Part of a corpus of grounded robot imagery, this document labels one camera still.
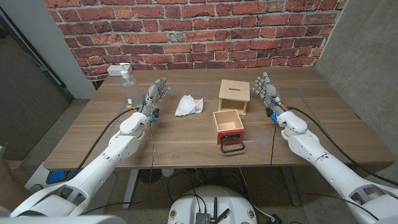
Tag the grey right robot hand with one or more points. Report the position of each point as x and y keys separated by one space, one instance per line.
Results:
x=269 y=91

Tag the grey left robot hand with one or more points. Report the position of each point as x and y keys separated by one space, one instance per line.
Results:
x=154 y=95

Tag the wooden box with slot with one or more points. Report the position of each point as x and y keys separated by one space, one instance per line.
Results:
x=234 y=90

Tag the wooden drawer with red front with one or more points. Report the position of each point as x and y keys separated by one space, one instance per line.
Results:
x=228 y=132

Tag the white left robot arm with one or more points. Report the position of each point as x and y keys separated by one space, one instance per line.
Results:
x=102 y=165

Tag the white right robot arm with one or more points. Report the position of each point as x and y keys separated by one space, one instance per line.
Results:
x=329 y=169

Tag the crumpled white tissue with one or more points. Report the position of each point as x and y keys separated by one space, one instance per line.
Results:
x=188 y=105

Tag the grey computer box with antennas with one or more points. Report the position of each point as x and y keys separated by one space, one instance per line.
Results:
x=202 y=217

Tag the clear pump bottle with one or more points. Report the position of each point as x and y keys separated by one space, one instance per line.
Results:
x=130 y=88

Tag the white power strip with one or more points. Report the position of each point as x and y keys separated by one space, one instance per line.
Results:
x=114 y=71

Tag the printed brick backdrop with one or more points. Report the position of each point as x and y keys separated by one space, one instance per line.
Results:
x=199 y=34

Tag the white table leg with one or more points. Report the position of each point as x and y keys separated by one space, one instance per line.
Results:
x=130 y=186

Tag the grey table leg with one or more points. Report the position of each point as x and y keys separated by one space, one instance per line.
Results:
x=291 y=186

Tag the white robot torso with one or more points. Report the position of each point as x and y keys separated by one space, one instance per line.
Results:
x=186 y=205

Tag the blue foot pedal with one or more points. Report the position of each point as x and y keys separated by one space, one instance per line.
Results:
x=57 y=176

